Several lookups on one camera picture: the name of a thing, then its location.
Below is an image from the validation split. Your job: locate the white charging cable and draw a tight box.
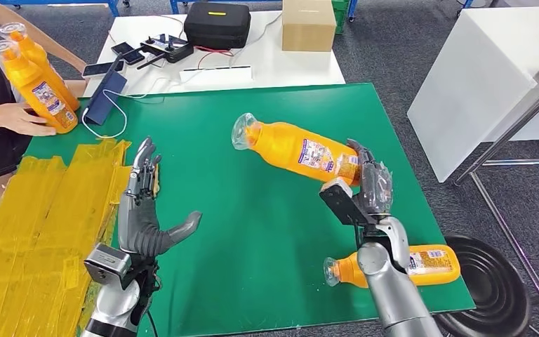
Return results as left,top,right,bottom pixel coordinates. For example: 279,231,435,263
80,75,182,140

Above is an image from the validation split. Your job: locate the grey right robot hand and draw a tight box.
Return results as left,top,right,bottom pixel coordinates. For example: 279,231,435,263
346,138,394,217

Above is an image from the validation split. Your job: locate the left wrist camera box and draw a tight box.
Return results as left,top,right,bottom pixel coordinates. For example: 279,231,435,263
83,242,133,289

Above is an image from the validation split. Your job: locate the large white table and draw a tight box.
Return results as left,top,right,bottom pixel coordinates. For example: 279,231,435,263
406,6,539,183

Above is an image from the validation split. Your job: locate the blue tablet cover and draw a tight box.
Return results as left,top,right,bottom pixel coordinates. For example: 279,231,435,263
84,55,128,126

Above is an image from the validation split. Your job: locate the person's left hand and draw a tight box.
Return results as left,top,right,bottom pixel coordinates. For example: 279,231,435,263
70,55,89,75

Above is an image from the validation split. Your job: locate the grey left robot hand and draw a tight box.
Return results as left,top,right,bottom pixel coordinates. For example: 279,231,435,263
117,137,203,258

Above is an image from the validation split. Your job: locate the orange bottle with blue logo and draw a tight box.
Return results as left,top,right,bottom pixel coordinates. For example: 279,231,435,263
0,22,81,112

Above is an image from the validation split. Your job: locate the person's right hand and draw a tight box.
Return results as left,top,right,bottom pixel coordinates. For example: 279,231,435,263
0,102,58,138

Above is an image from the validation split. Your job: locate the black remote controller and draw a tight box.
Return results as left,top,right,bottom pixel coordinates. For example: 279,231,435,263
135,32,194,71

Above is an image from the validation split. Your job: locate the black round stool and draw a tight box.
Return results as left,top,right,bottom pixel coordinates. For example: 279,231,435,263
432,234,533,337

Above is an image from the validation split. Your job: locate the orange bottle with label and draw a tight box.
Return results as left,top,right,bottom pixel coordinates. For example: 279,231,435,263
0,39,79,135
323,245,462,289
230,112,364,187

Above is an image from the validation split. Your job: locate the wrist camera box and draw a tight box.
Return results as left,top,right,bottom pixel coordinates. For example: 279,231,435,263
319,177,371,228
83,242,133,289

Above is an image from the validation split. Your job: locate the green table board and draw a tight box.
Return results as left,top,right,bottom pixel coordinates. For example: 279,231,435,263
22,82,477,337

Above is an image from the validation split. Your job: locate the green plastic crate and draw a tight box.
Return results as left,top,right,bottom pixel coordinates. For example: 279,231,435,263
331,0,350,34

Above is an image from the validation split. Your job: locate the red cable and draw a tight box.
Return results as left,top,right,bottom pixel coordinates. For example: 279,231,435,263
196,45,234,70

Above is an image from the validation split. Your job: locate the smartphone with pale screen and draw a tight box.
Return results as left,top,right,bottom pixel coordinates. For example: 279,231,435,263
81,60,126,79

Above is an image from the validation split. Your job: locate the yellow tape sheet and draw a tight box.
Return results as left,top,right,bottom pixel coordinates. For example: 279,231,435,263
0,138,161,337

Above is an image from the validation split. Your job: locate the black carrying case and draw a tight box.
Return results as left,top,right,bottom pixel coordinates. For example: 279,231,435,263
183,1,252,51

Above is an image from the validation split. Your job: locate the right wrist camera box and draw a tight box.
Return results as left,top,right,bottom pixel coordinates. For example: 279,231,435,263
319,177,371,228

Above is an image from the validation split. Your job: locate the white power strip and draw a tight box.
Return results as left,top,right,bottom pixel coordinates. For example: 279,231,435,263
179,65,255,86

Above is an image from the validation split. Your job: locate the cardboard box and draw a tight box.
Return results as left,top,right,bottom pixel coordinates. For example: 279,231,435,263
281,0,338,53

